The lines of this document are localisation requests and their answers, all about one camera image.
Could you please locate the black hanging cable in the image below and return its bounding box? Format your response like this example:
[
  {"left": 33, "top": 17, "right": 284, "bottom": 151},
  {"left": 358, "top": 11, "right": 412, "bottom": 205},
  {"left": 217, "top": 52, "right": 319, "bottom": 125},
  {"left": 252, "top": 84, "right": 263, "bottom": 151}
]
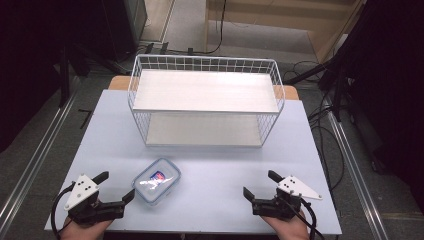
[{"left": 166, "top": 0, "right": 228, "bottom": 56}]

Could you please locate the person's right hand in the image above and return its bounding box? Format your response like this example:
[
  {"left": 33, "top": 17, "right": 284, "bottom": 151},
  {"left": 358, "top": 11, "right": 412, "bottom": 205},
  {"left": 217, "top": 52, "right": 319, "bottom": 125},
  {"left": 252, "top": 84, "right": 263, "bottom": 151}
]
[{"left": 261, "top": 211, "right": 310, "bottom": 240}]

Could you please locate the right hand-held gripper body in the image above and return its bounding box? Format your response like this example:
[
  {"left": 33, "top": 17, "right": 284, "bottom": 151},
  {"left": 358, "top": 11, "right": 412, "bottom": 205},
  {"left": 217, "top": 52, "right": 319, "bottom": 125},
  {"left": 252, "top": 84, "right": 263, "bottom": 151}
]
[{"left": 252, "top": 175, "right": 323, "bottom": 221}]

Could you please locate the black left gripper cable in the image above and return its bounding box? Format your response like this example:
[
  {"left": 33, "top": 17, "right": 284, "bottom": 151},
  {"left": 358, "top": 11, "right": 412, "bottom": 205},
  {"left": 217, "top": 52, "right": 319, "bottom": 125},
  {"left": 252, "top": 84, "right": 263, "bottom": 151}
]
[{"left": 50, "top": 181, "right": 77, "bottom": 236}]

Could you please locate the metal floor rail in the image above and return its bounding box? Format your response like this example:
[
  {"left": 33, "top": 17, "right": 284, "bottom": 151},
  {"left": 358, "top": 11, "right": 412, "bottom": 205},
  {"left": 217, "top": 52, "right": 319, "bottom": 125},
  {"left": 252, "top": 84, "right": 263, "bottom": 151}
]
[
  {"left": 327, "top": 110, "right": 390, "bottom": 240},
  {"left": 0, "top": 89, "right": 80, "bottom": 228}
]

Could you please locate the clear plastic food container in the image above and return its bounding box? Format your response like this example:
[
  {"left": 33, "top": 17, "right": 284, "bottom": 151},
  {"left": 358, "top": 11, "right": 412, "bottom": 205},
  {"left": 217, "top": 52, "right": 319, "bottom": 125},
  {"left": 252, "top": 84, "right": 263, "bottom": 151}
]
[{"left": 131, "top": 157, "right": 182, "bottom": 206}]

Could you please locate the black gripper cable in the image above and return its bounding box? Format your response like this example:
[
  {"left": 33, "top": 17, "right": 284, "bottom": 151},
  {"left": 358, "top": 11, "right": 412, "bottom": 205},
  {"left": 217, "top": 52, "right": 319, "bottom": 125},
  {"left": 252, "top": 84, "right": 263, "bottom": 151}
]
[
  {"left": 279, "top": 195, "right": 326, "bottom": 240},
  {"left": 50, "top": 181, "right": 77, "bottom": 236}
]

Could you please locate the white wire shelf rack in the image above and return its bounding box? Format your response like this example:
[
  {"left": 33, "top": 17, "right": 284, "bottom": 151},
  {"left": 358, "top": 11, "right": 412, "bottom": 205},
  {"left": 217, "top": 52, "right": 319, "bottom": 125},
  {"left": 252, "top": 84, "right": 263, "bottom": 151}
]
[{"left": 127, "top": 54, "right": 286, "bottom": 149}]

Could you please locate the black cabinet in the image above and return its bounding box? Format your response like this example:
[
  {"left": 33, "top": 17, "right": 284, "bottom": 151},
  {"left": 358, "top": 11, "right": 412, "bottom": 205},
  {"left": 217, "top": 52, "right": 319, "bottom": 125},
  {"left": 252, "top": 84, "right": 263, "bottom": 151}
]
[{"left": 101, "top": 0, "right": 149, "bottom": 62}]

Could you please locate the black metal stand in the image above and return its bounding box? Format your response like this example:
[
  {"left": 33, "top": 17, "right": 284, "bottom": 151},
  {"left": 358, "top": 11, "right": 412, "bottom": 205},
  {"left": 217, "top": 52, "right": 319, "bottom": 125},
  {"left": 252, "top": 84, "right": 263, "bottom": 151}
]
[{"left": 283, "top": 53, "right": 355, "bottom": 123}]

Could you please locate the person's left hand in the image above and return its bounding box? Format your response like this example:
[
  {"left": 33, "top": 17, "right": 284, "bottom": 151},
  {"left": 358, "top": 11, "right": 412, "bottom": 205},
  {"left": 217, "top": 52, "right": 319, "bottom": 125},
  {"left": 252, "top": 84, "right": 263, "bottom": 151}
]
[{"left": 59, "top": 217, "right": 113, "bottom": 240}]

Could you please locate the black floor cable bundle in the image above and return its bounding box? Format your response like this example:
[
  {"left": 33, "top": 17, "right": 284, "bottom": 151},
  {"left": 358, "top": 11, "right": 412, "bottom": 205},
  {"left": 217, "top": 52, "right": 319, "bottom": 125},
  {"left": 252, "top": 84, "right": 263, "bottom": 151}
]
[{"left": 283, "top": 59, "right": 346, "bottom": 194}]

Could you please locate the black curtain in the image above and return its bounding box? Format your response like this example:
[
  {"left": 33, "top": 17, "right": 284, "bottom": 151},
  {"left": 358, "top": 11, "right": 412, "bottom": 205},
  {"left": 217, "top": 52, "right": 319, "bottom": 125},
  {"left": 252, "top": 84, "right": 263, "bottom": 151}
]
[
  {"left": 343, "top": 0, "right": 424, "bottom": 204},
  {"left": 0, "top": 0, "right": 111, "bottom": 154}
]

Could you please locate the wooden platform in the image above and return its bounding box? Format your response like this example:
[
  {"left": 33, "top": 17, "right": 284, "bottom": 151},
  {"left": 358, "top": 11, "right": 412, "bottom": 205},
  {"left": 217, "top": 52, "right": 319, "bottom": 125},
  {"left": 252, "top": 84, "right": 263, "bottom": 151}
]
[{"left": 204, "top": 0, "right": 365, "bottom": 64}]

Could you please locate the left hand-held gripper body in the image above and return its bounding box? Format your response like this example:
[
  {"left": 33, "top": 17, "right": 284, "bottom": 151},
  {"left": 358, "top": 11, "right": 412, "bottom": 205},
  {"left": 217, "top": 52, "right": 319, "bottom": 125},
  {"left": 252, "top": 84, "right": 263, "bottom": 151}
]
[{"left": 63, "top": 174, "right": 126, "bottom": 226}]

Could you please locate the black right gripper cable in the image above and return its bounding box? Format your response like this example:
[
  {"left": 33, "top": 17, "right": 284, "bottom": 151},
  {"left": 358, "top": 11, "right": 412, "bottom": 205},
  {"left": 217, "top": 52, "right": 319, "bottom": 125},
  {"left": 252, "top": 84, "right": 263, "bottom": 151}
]
[{"left": 279, "top": 195, "right": 326, "bottom": 240}]

